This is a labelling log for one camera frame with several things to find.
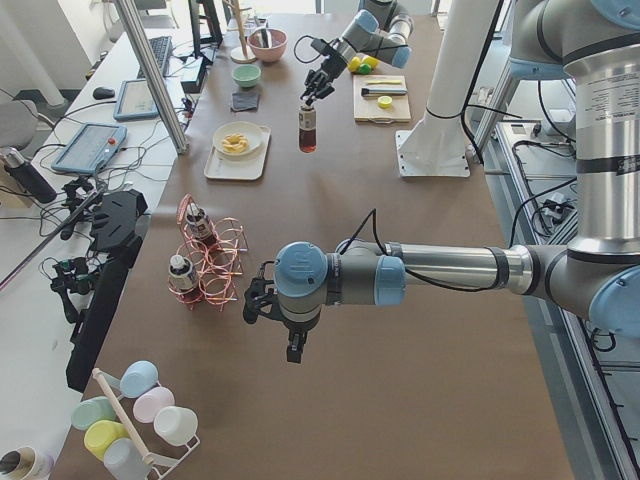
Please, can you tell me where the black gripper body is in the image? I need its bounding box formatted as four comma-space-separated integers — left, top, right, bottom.
305, 38, 347, 87
242, 260, 320, 345

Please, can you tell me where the tea bottle white cap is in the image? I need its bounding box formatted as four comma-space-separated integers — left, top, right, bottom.
298, 104, 317, 153

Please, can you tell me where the tea bottle rack right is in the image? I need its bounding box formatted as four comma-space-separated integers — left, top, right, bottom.
168, 254, 202, 305

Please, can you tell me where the tea bottle in rack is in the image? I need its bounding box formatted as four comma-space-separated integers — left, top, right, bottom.
186, 203, 218, 247

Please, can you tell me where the cream serving tray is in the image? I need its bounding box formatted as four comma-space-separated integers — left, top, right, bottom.
204, 121, 271, 181

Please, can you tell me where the yellow lemon lower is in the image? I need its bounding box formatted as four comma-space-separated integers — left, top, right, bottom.
347, 56, 361, 73

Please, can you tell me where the yellow lemon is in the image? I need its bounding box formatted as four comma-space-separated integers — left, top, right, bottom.
347, 56, 361, 73
362, 55, 379, 69

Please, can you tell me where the green lime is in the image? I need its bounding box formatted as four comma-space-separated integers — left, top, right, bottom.
356, 63, 372, 75

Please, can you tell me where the yellow lemon upper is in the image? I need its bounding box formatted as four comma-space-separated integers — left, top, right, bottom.
362, 55, 379, 69

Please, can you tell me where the yellow plastic knife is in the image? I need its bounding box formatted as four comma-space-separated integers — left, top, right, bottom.
365, 79, 403, 85

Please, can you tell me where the steel muddler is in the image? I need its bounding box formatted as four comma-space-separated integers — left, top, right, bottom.
360, 86, 408, 97

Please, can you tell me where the bamboo cutting board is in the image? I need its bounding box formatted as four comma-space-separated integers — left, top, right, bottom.
352, 75, 411, 123

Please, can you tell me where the half lemon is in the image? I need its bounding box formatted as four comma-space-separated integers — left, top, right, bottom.
377, 95, 393, 109

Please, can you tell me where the pink bowl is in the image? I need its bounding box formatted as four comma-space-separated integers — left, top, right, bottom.
248, 27, 288, 63

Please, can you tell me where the grey folded cloth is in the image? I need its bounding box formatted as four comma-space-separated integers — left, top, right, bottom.
230, 91, 260, 112

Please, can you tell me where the mint green bowl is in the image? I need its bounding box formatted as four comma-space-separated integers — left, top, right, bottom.
231, 64, 262, 88

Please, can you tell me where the white round plate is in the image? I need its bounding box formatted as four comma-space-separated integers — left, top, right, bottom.
213, 121, 262, 157

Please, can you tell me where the wooden cup tree stand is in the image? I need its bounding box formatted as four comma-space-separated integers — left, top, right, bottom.
223, 0, 256, 64

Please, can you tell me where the glazed donut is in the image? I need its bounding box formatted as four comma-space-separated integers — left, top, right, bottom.
221, 133, 250, 155

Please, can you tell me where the black keyboard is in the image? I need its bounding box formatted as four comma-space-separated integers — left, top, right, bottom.
148, 36, 173, 78

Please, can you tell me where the blue teach pendant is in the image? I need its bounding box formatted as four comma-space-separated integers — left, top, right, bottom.
51, 123, 127, 175
113, 79, 159, 122

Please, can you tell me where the black water bottle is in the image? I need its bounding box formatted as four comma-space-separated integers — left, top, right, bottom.
1, 147, 56, 203

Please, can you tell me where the copper wire bottle rack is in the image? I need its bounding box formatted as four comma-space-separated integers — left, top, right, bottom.
167, 194, 248, 310

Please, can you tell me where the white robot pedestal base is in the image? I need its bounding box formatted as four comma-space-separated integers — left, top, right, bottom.
396, 1, 503, 177

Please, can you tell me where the aluminium frame post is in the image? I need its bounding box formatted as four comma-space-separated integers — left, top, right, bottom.
114, 0, 189, 155

